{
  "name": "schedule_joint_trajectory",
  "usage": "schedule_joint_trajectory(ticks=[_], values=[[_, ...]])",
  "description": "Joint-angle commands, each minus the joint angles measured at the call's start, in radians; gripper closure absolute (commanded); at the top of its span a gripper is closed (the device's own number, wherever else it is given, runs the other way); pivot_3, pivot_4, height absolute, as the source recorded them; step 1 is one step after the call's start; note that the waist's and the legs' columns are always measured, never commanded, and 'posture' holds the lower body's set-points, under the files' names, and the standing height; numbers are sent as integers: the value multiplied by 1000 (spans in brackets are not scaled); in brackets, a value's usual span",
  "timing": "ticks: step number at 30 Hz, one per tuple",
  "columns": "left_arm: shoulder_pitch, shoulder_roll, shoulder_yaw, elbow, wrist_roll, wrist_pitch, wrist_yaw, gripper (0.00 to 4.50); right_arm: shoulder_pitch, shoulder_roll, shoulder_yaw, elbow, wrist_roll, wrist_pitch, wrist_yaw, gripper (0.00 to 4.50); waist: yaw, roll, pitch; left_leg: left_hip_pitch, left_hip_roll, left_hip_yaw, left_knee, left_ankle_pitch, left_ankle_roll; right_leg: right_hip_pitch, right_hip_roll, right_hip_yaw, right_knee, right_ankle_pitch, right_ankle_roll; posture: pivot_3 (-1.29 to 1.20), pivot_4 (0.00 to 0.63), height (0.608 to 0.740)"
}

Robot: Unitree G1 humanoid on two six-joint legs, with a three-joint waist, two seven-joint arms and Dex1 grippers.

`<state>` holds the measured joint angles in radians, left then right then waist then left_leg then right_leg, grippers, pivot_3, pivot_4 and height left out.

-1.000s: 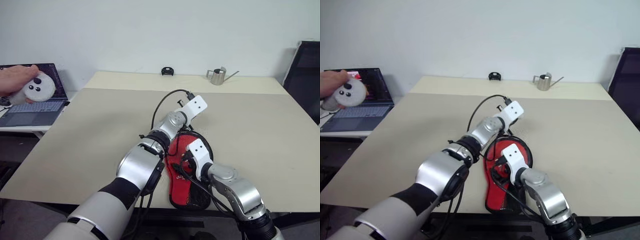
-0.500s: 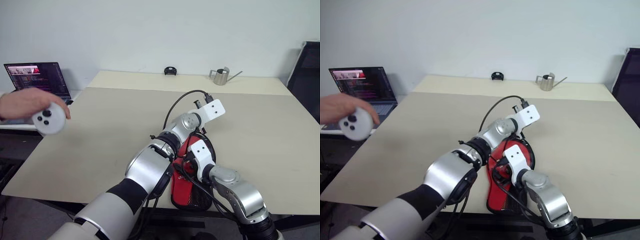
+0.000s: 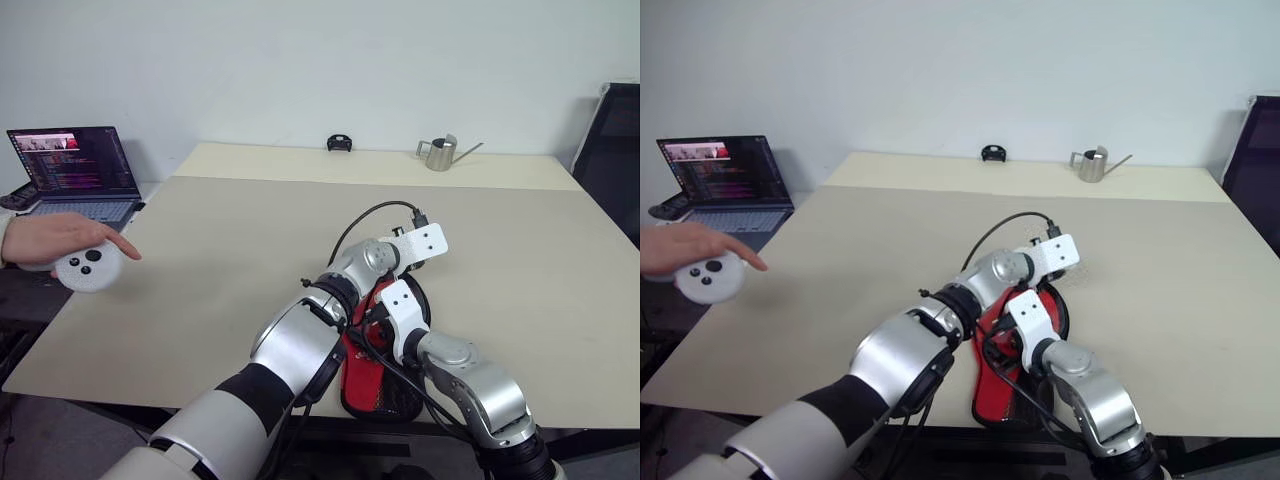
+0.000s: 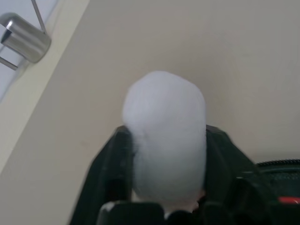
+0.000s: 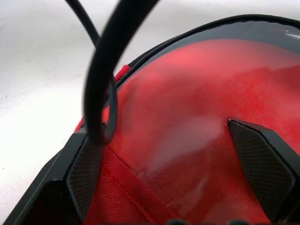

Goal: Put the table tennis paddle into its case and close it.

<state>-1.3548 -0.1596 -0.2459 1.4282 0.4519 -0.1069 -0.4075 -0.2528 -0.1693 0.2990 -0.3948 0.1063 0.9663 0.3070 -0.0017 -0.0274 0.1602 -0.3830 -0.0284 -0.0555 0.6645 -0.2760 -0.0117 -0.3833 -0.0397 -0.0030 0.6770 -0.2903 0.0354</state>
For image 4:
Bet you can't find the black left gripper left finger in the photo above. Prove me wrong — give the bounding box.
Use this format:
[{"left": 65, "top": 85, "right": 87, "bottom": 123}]
[{"left": 70, "top": 125, "right": 139, "bottom": 225}]

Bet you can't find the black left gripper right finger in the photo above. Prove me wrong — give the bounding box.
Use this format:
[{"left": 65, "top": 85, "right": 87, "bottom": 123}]
[{"left": 203, "top": 125, "right": 289, "bottom": 225}]

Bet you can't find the white stuffing wad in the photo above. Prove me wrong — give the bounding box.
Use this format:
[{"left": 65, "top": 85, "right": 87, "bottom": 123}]
[{"left": 123, "top": 70, "right": 207, "bottom": 211}]

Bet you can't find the black paddle case red lining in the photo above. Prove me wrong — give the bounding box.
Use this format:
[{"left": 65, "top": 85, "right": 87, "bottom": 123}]
[{"left": 254, "top": 158, "right": 300, "bottom": 225}]

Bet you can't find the steel watering can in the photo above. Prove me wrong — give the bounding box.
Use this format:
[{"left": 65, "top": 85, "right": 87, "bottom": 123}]
[{"left": 0, "top": 0, "right": 52, "bottom": 71}]

